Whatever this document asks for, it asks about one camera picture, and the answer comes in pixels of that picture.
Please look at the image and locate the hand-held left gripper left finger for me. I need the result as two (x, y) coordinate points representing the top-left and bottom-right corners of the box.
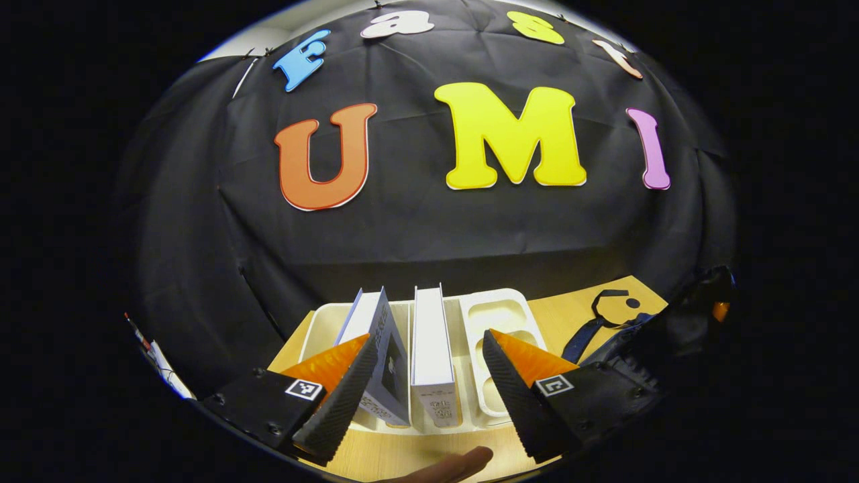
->
(201, 333), (379, 468)

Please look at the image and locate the plain white book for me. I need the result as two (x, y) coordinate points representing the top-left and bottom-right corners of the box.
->
(411, 285), (464, 429)

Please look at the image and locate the blue schoolbag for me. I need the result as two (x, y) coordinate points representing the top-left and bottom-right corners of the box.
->
(562, 288), (672, 368)

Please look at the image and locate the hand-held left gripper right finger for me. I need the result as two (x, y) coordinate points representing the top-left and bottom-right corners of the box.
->
(482, 328), (665, 465)

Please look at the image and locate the white side table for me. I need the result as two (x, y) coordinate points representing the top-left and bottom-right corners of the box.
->
(144, 339), (195, 400)

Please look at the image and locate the white plastic bookshelf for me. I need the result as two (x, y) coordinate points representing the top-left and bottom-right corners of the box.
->
(299, 288), (548, 433)

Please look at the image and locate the black backdrop cloth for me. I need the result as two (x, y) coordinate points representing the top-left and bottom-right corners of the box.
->
(117, 0), (736, 396)

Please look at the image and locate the grey-blue book with dark cover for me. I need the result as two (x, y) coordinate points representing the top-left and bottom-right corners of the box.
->
(336, 287), (411, 427)

